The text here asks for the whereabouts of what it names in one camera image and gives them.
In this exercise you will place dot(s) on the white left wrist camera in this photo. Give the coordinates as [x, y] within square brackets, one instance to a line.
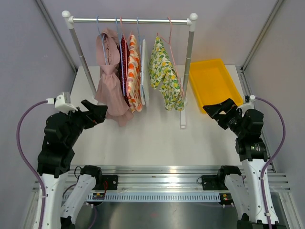
[63, 103]

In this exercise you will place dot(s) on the pink pleated skirt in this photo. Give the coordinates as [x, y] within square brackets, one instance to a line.
[109, 91]

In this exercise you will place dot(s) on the lemon print skirt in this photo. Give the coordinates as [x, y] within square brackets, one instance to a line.
[163, 77]

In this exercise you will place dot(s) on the slotted cable duct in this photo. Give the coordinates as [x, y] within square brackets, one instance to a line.
[154, 197]

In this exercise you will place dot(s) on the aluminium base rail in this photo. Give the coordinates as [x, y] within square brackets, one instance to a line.
[170, 178]

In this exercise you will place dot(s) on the red polka dot skirt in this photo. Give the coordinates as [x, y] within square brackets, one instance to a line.
[124, 66]

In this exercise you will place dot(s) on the pink wire hanger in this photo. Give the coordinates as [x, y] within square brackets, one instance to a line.
[121, 27]
[168, 47]

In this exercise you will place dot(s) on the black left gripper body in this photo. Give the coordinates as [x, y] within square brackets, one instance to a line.
[88, 120]

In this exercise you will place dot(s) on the yellow plastic tray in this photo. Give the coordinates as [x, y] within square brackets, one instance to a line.
[212, 84]

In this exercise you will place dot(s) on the white skirt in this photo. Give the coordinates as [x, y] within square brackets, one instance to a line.
[145, 79]

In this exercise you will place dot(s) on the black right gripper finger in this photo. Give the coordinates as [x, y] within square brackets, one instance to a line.
[213, 109]
[229, 104]

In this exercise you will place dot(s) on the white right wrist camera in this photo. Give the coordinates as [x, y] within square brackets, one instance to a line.
[249, 99]

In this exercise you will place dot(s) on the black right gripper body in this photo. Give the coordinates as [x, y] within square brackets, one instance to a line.
[232, 119]

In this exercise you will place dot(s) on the orange floral skirt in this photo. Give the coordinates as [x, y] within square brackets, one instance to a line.
[133, 75]

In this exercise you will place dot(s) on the white and silver clothes rack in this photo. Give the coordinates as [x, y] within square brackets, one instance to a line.
[164, 118]

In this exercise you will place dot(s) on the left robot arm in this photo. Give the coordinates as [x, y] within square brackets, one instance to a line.
[61, 133]

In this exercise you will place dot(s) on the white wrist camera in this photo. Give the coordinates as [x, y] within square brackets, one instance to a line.
[249, 99]
[63, 103]

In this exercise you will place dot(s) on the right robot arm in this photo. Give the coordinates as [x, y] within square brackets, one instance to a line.
[250, 193]

